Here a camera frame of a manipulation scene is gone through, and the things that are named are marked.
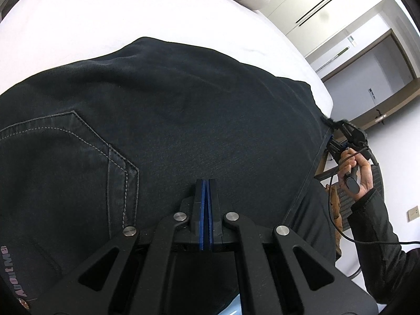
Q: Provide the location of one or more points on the black denim pants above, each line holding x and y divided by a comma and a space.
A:
197, 105

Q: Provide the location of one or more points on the grey upholstered bed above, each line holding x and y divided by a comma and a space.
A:
98, 16

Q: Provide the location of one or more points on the brown patterned cloth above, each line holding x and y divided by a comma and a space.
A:
334, 203

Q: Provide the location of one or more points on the person's right forearm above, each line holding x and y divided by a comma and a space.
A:
384, 236

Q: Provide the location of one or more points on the brown door frame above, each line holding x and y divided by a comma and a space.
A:
367, 105

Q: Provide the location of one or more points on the person's dark printed clothing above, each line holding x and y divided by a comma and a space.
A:
16, 275

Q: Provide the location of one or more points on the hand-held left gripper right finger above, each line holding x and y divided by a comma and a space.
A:
211, 203

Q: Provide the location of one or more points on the white wall control panel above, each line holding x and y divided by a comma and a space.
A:
352, 41

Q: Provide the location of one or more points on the person's right hand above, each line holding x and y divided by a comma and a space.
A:
364, 177

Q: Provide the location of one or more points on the white wardrobe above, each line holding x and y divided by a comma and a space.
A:
311, 3

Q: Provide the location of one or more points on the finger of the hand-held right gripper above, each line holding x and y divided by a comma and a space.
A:
335, 149
339, 125

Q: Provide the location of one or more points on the beige wall switch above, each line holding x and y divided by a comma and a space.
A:
412, 215

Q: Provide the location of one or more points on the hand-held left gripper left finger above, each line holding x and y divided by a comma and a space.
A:
200, 203

